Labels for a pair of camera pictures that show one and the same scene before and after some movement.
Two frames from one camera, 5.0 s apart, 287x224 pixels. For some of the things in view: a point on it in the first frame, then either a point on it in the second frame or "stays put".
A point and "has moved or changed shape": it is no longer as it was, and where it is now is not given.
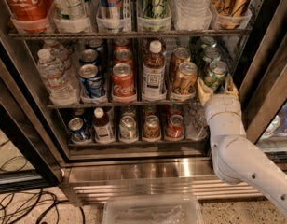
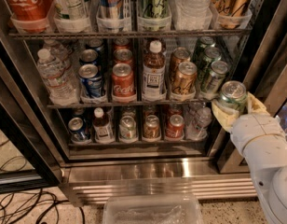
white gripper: [222, 104] to [257, 131]
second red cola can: [123, 56] stays put
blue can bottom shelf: [77, 128] stays put
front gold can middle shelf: [185, 79] stays put
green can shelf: [217, 72] has moved or changed shape
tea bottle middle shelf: [154, 74] stays put
